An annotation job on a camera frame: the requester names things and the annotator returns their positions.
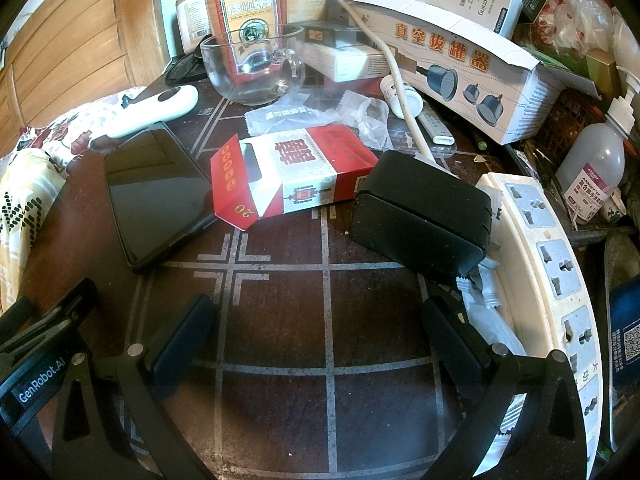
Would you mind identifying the white power strip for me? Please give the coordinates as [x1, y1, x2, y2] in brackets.
[476, 172, 604, 472]

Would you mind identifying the black smartphone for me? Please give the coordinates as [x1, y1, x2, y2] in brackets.
[103, 122, 216, 270]

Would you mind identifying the patterned cream bed sheet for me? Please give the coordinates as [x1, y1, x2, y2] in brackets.
[1, 86, 142, 311]

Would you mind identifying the white handheld thermometer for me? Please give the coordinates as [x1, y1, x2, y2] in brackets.
[94, 84, 200, 139]

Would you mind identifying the black power adapter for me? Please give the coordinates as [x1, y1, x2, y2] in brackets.
[349, 151, 491, 280]

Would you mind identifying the translucent pump bottle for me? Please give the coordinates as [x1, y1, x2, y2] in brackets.
[555, 94, 634, 223]

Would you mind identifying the white remote control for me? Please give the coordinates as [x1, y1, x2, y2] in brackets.
[416, 102, 454, 146]

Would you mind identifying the red white cigarette box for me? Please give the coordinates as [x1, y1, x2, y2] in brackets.
[210, 125, 378, 231]

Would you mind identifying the wooden headboard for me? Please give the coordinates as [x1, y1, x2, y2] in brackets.
[1, 0, 169, 153]

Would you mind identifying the white cupping set box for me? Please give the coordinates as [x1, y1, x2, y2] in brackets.
[347, 0, 563, 145]

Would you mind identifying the clear glass cup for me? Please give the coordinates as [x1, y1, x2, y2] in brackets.
[200, 24, 306, 106]

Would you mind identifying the clear plastic wrapper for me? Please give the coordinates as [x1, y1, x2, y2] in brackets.
[244, 90, 393, 152]

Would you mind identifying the white medicine jar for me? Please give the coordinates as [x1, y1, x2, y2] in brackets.
[176, 0, 212, 54]

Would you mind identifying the red green medicine box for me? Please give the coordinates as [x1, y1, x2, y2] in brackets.
[205, 0, 280, 82]

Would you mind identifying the small white box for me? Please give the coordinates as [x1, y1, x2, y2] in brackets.
[299, 44, 390, 82]

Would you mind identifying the white power cable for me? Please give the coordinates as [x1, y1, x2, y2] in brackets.
[326, 0, 437, 162]

